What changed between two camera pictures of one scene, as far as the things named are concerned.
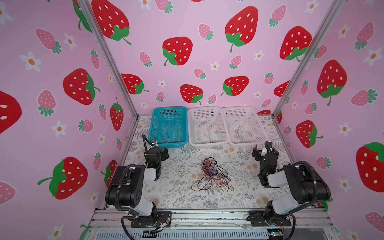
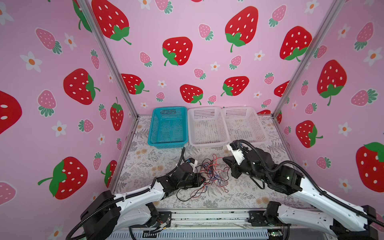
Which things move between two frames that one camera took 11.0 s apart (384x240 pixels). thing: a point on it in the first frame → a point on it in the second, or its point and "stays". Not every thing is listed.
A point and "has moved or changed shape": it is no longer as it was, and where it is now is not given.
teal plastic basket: (168, 127) stays
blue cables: (213, 171) → (216, 176)
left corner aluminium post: (91, 18) stays
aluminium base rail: (306, 224) stays
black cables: (211, 169) has moved or changed shape
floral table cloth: (208, 177) stays
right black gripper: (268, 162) → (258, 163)
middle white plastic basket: (207, 127) stays
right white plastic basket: (243, 126) stays
